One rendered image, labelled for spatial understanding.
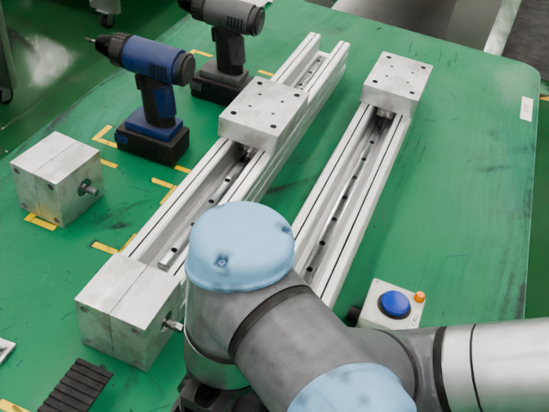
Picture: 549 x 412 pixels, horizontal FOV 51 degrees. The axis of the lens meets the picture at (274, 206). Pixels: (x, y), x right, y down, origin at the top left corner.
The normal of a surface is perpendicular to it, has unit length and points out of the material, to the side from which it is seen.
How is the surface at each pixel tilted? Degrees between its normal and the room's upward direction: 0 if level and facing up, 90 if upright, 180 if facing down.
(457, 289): 0
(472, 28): 90
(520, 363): 48
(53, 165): 0
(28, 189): 90
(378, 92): 90
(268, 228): 0
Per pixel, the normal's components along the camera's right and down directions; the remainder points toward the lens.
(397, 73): 0.12, -0.73
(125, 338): -0.37, 0.59
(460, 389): -0.50, 0.14
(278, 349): -0.39, -0.39
